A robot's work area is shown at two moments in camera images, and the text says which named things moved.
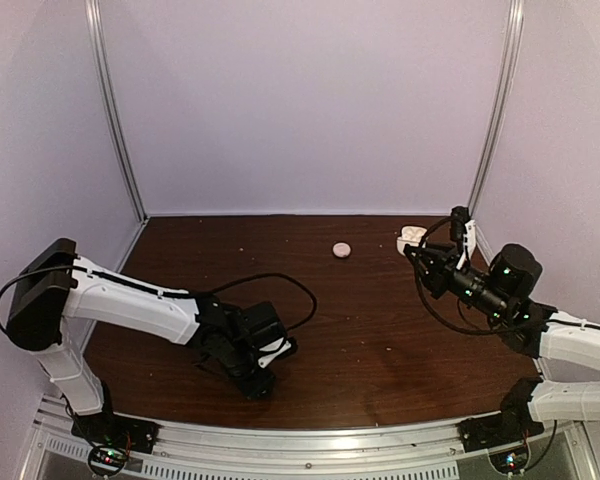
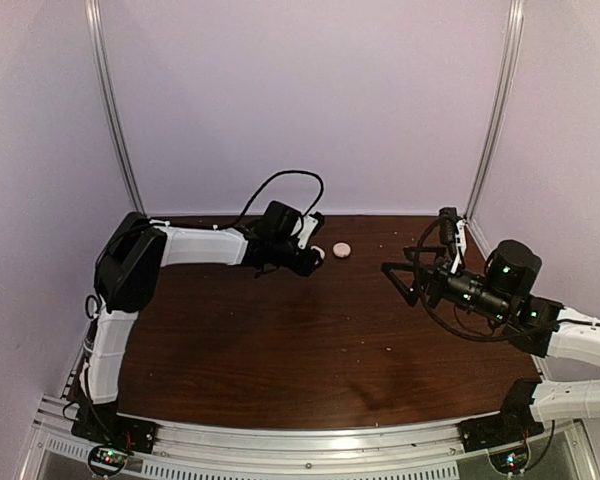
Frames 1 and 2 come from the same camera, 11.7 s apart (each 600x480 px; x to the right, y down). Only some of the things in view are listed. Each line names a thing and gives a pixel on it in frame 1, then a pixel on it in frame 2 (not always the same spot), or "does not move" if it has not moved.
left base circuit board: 108,458 does not move
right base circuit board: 509,462 does not move
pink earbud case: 341,249 does not move
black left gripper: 253,388 → 306,266
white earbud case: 411,235 → 319,249
